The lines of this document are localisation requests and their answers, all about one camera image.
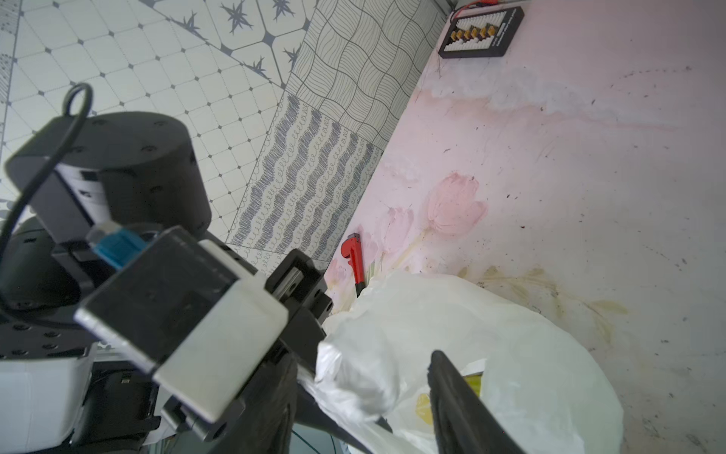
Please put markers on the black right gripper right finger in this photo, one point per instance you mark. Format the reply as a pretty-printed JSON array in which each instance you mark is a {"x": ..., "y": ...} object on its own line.
[{"x": 461, "y": 422}]

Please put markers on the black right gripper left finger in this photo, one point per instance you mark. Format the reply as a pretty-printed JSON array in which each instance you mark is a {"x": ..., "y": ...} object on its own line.
[{"x": 265, "y": 426}]

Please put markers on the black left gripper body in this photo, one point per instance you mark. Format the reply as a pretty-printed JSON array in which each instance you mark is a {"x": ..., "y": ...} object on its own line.
[{"x": 301, "y": 289}]

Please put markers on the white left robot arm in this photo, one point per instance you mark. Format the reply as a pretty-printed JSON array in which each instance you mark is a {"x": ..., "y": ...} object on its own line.
[{"x": 62, "y": 389}]

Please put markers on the floral pink table mat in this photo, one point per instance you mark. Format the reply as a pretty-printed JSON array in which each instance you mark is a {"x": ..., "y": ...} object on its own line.
[{"x": 582, "y": 175}]

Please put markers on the black small tray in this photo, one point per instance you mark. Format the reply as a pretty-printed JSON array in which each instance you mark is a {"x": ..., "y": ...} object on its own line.
[{"x": 481, "y": 35}]

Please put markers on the red handled tool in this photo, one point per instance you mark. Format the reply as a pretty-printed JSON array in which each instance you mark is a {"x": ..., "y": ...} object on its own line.
[{"x": 351, "y": 250}]

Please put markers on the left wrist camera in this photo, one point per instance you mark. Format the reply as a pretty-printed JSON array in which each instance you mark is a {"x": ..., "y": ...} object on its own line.
[{"x": 183, "y": 312}]

